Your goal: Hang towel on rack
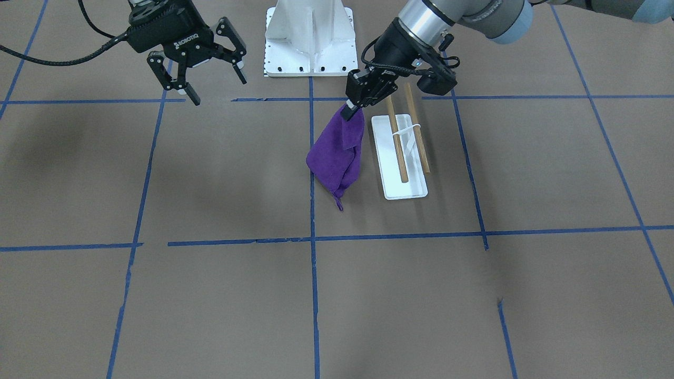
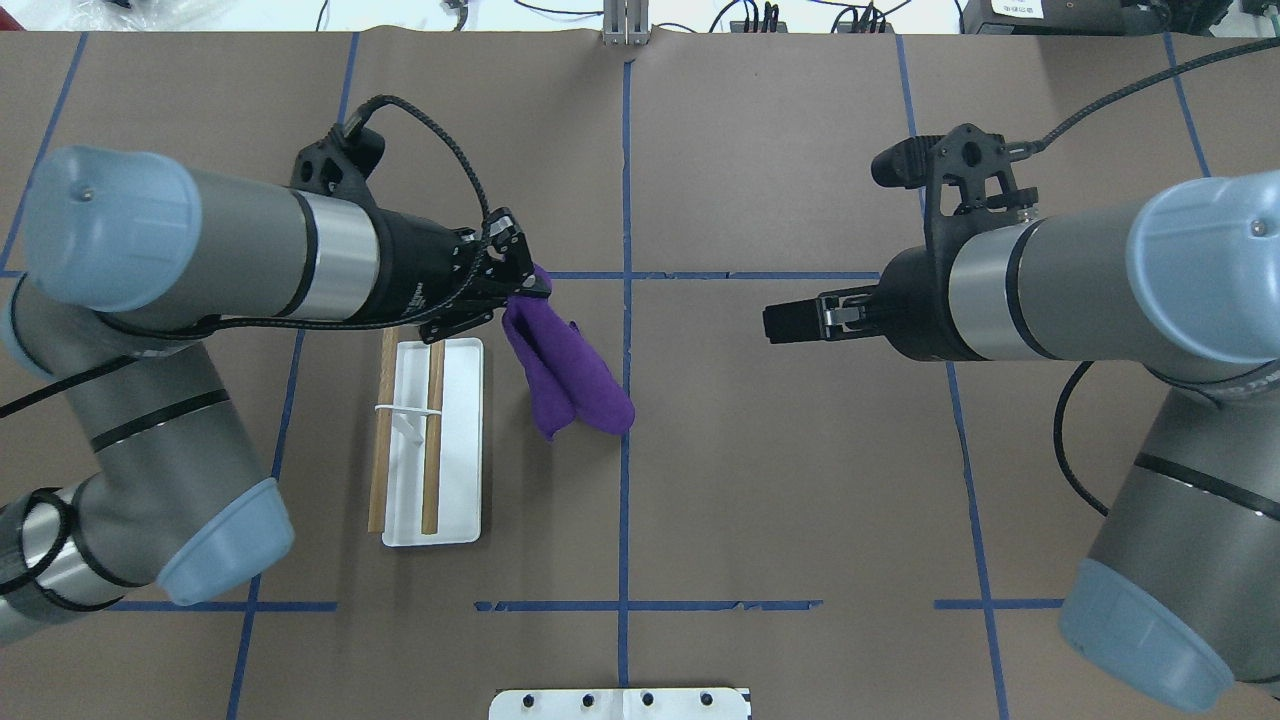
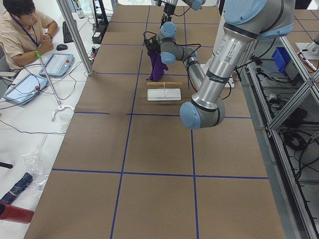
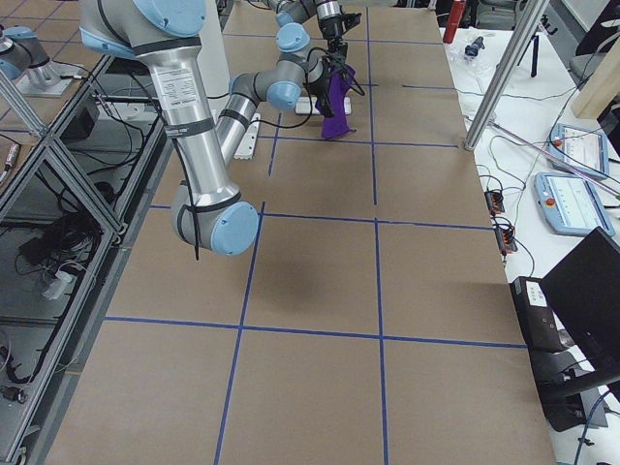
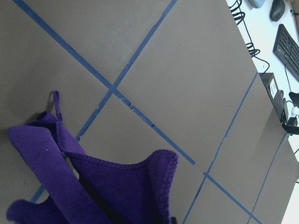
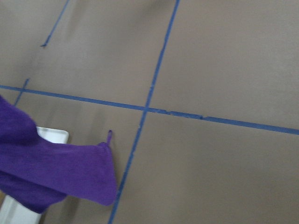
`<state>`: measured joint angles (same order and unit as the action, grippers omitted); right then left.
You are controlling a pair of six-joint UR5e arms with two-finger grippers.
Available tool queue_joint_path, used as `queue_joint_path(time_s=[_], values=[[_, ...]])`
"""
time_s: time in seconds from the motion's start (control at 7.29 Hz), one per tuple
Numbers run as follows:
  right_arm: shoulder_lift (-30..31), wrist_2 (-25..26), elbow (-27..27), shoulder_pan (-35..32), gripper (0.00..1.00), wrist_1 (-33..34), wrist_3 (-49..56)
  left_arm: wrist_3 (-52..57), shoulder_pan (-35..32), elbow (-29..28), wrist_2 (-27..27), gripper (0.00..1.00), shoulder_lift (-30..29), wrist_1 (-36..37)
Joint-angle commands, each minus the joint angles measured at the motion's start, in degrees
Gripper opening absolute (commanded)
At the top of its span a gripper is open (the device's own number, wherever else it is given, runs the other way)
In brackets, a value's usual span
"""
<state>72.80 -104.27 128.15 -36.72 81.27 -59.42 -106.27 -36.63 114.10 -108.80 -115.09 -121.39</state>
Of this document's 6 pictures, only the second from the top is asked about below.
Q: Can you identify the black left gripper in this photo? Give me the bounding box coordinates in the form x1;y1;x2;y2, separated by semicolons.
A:
375;208;552;345

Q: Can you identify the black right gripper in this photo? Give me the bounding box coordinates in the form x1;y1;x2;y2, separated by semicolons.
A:
763;246;963;363

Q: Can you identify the purple towel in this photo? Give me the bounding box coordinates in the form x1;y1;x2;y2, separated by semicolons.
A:
500;296;636;443

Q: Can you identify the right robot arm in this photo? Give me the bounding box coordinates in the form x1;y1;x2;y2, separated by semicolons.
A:
763;170;1277;712

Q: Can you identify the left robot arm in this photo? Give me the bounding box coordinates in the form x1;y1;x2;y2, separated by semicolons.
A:
3;141;550;644

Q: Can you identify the white wooden towel rack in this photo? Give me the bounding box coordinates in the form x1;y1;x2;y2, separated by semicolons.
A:
367;328;485;550

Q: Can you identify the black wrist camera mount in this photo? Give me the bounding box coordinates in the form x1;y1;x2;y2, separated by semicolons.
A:
288;123;387;204

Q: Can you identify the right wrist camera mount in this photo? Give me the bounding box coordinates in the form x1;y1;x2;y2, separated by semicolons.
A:
870;123;1041;259

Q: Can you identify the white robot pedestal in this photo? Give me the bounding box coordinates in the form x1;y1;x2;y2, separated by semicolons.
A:
488;687;753;719

